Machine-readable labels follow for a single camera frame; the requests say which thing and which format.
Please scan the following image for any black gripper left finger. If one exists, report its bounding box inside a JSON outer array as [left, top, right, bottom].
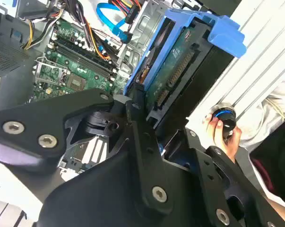
[[0, 84, 175, 215]]

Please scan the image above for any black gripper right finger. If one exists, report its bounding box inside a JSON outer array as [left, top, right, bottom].
[[184, 127, 284, 227]]

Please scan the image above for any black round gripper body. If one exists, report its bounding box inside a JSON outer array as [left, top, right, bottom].
[[37, 150, 212, 227]]

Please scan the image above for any round black tool blue ring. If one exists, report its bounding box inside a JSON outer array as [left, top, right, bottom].
[[209, 102, 237, 140]]

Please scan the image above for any hard disk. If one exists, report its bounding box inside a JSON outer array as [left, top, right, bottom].
[[123, 9, 249, 130]]

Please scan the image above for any person's hand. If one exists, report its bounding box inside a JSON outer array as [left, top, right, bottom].
[[204, 113, 242, 164]]

